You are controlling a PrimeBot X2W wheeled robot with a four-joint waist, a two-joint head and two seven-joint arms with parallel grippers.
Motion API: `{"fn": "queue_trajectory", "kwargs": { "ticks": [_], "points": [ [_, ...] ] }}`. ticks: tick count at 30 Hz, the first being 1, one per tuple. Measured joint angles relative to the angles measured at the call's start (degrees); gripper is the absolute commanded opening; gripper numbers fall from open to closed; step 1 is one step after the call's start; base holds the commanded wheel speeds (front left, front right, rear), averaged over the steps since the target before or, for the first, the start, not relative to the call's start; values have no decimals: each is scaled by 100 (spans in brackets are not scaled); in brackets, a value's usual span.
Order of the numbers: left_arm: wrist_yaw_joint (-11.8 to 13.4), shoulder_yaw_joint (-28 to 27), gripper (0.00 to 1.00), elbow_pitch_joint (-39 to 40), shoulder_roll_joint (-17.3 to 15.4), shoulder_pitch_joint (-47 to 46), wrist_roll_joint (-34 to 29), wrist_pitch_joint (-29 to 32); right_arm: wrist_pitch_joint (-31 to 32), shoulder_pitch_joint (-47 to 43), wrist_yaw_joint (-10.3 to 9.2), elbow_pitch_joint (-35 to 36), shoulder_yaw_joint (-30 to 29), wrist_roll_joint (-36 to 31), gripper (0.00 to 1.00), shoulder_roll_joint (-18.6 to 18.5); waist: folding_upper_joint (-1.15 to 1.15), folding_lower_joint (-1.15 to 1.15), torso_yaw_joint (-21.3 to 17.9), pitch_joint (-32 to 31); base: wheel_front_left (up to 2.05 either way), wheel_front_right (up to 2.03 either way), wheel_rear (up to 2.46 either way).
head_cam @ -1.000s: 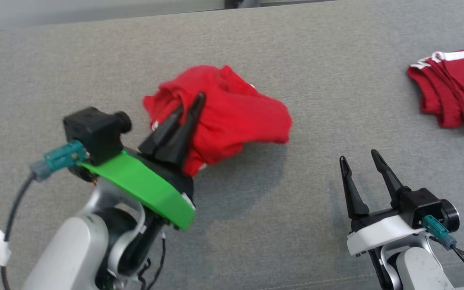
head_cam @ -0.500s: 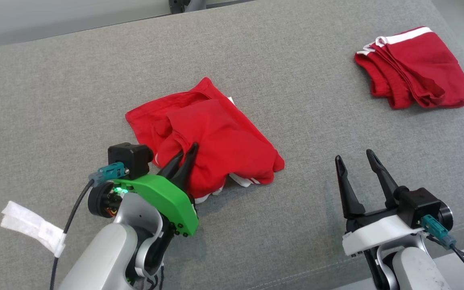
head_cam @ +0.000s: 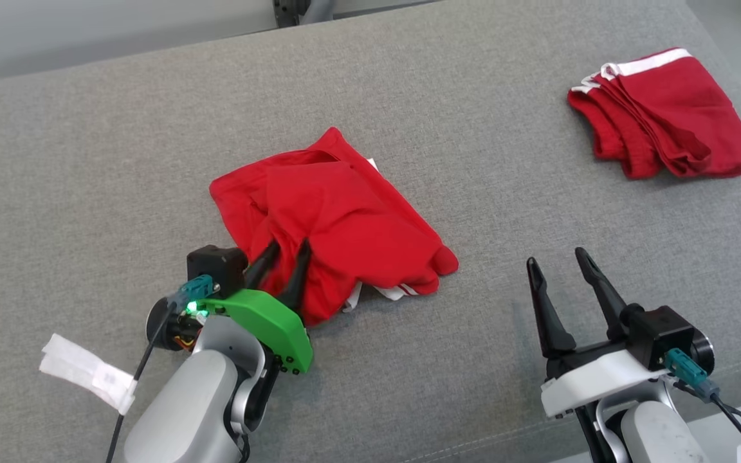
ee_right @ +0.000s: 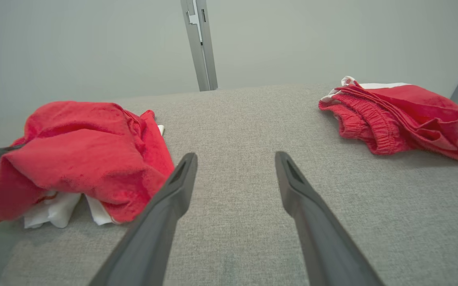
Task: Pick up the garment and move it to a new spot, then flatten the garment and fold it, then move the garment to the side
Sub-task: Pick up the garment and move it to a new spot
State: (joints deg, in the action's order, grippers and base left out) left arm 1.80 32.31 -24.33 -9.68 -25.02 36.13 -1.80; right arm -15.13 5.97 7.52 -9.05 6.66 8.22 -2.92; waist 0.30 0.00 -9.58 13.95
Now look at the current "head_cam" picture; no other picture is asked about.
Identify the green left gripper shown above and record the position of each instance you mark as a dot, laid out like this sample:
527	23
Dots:
274	321

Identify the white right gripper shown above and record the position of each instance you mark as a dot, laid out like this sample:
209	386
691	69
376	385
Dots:
589	382

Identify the red basketball jersey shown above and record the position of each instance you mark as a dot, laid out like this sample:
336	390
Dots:
357	218

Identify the red shorts with white trim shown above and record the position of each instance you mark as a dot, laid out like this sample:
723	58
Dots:
673	116

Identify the white cloth piece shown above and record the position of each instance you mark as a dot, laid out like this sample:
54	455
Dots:
87	370

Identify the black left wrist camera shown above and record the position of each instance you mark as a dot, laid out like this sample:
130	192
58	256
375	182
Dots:
216	267

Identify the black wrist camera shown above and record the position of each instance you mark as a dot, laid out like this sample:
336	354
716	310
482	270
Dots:
216	267
660	334

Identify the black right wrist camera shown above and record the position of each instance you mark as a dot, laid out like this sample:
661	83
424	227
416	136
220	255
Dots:
660	334

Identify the dark perforated metal bracket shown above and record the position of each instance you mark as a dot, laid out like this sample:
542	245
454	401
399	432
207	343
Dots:
290	11

